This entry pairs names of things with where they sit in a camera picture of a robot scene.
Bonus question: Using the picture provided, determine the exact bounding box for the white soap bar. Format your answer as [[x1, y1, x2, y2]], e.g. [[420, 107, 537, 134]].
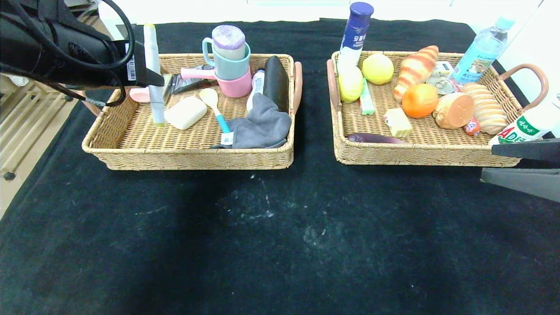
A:
[[163, 96, 208, 131]]

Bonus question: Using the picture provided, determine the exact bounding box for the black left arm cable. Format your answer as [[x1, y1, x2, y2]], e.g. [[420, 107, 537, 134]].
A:
[[0, 0, 136, 88]]

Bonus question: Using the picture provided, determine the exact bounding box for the black plastic pouch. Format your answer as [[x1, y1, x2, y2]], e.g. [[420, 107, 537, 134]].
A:
[[171, 65, 215, 95]]

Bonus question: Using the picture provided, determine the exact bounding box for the white marker pen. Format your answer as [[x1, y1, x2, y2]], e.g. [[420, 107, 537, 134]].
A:
[[143, 23, 166, 128]]

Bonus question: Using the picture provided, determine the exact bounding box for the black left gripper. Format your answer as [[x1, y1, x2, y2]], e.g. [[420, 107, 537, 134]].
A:
[[111, 39, 165, 88]]

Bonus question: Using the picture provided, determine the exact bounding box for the striped croissant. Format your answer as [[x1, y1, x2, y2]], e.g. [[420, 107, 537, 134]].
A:
[[394, 45, 440, 104]]

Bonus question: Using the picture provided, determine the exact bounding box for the white tube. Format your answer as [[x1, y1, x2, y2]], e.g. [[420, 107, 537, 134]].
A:
[[246, 69, 266, 112]]

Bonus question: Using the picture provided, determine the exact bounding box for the pink cup with long handle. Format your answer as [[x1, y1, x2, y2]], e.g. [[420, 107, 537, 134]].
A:
[[181, 66, 253, 98]]

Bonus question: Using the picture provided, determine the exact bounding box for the tin can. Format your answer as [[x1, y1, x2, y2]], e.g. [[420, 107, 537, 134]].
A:
[[427, 75, 455, 95]]

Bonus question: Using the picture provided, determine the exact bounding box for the purple trash bag roll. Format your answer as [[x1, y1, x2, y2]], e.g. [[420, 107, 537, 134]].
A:
[[212, 25, 247, 61]]

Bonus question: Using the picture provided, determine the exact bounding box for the red sausage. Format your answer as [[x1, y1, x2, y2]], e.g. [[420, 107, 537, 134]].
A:
[[463, 116, 481, 137]]

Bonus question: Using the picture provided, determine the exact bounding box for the round yellow fruit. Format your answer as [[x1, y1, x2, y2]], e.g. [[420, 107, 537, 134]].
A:
[[361, 53, 395, 85]]

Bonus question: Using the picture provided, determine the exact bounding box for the green gum pack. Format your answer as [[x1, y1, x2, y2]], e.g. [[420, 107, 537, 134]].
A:
[[359, 78, 375, 116]]

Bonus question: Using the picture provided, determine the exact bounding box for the cream spoon with blue handle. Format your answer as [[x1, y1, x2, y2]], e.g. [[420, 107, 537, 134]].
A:
[[199, 87, 232, 134]]

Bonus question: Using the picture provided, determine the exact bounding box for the oval yellow lemon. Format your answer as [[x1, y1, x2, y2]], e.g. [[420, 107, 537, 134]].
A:
[[337, 66, 364, 104]]

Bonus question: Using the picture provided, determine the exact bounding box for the clear water bottle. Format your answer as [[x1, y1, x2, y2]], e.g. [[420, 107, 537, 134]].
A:
[[451, 13, 517, 86]]

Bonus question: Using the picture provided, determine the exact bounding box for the orange mandarin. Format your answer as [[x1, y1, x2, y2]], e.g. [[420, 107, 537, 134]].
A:
[[401, 83, 440, 119]]

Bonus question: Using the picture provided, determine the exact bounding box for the white green milk bottle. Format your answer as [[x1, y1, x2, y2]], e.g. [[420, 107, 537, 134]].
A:
[[489, 94, 560, 147]]

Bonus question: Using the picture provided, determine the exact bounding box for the round brown bun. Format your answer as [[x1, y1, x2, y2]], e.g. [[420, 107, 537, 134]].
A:
[[433, 91, 476, 130]]

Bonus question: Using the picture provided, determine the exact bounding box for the teal mug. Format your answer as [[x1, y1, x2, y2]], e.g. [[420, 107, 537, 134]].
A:
[[202, 37, 252, 81]]

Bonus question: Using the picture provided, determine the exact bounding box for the yellow butter block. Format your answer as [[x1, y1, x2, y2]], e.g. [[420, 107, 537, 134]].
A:
[[384, 108, 413, 139]]

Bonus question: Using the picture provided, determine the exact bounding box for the grey cloth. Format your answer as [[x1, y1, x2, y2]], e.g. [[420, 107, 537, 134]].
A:
[[210, 93, 292, 150]]

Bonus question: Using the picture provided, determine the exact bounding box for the purple eggplant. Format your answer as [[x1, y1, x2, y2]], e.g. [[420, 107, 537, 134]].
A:
[[346, 133, 410, 145]]

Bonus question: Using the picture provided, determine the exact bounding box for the woven wicker basket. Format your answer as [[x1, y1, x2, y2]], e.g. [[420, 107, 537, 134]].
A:
[[82, 53, 303, 171], [326, 50, 550, 168]]

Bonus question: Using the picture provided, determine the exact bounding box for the ridged long bread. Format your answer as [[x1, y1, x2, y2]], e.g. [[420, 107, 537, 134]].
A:
[[460, 82, 509, 135]]

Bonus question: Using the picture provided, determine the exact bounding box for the silver foil packet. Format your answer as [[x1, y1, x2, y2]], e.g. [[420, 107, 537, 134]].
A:
[[162, 73, 176, 105]]

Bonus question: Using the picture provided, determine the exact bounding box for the white table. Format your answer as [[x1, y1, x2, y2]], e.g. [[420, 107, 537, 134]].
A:
[[98, 0, 543, 44]]

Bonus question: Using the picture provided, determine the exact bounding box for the black oblong case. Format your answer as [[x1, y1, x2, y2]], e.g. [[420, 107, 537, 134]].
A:
[[262, 56, 290, 114]]

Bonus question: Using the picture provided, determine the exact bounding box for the thin red black wire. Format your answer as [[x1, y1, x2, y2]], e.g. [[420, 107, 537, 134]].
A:
[[52, 81, 127, 108]]

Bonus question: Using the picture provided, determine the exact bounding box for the white bottle with blue cap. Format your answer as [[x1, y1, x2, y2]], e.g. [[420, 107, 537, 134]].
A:
[[336, 2, 375, 75]]

